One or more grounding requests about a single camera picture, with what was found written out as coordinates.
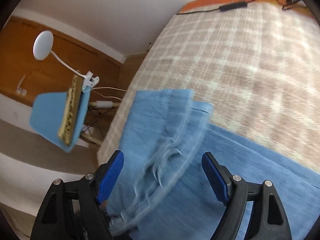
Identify white cord on door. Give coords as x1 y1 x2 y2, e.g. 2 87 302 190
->
16 74 27 96

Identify beige plaid blanket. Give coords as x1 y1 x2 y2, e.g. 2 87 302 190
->
96 0 320 173

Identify white clip lamp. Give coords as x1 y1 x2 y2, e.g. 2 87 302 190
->
33 30 100 92

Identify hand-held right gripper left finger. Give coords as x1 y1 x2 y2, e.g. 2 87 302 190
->
30 150 125 240

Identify white cable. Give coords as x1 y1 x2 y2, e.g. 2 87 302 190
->
90 87 128 101

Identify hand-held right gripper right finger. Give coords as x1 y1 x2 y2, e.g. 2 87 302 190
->
201 152 293 240

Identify black ring light cable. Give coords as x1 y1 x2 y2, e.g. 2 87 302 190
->
176 0 288 15

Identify light blue denim pants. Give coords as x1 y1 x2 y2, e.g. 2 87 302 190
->
106 89 318 240

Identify blue cloth cover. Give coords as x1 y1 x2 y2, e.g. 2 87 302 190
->
29 90 92 153

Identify white power adapter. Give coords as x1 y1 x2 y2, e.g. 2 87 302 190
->
90 101 123 108

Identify woven wicker chair back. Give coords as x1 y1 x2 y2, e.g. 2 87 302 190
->
57 70 85 145

